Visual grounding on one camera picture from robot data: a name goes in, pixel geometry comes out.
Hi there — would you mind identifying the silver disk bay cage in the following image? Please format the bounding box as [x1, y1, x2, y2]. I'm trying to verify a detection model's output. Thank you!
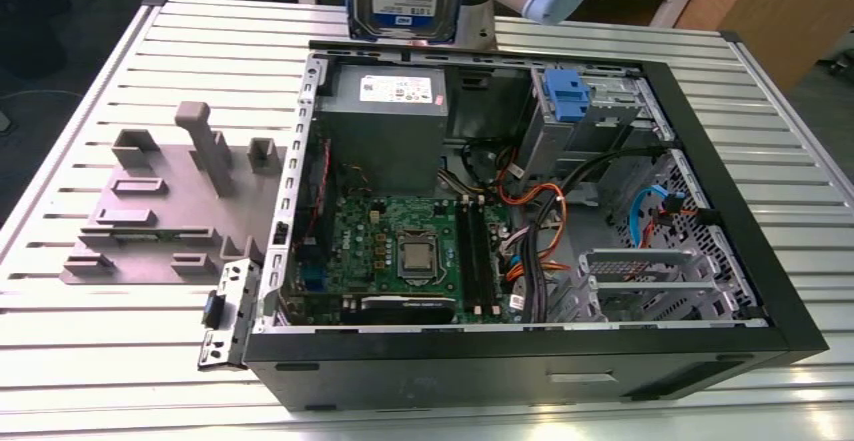
[577, 248, 766, 322]

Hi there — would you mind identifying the green motherboard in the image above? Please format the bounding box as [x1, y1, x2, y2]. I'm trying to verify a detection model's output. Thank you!
[286, 193, 529, 325]

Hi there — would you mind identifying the silver CPU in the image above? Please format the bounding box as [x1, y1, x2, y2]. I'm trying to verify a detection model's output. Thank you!
[398, 240, 439, 270]

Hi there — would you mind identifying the black RAM slot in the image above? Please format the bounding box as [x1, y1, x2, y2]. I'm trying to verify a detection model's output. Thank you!
[471, 193, 504, 315]
[455, 193, 486, 315]

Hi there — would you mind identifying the grey power supply unit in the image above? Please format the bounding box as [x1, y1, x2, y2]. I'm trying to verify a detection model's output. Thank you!
[313, 63, 450, 197]

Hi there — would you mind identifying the CPU socket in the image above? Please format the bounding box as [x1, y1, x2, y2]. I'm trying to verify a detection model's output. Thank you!
[391, 228, 447, 287]

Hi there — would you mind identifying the black graphics card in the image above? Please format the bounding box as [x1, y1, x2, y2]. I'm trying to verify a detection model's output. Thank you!
[339, 293, 459, 326]

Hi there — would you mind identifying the silver optical drive bay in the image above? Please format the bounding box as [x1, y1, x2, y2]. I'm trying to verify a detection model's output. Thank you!
[524, 65, 673, 175]

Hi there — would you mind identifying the blue plastic bay latch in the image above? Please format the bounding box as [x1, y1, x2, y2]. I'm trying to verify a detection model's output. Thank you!
[544, 68, 593, 123]

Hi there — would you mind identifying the black PC case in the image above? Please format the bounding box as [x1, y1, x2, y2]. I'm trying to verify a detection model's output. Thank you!
[241, 38, 833, 412]

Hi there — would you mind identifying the grey parts rack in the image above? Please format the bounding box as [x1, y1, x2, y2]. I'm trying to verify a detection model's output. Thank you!
[59, 102, 293, 287]

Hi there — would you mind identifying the green RAM stick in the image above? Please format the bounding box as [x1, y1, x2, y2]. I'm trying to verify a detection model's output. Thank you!
[113, 230, 183, 243]

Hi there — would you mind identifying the red black twisted wire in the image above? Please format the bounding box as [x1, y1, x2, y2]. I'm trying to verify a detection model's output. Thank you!
[310, 138, 335, 245]

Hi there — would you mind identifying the orange yellow wire bundle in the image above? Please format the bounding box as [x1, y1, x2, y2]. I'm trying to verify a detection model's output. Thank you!
[497, 180, 576, 287]

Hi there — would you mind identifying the blue data wire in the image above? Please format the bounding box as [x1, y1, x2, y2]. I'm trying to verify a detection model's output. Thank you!
[626, 185, 686, 250]

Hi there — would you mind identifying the silver expansion slot bracket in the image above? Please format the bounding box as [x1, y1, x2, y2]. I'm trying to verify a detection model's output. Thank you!
[197, 256, 263, 372]

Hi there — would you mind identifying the power wire with black connector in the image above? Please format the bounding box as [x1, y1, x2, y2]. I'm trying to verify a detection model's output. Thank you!
[657, 195, 724, 228]

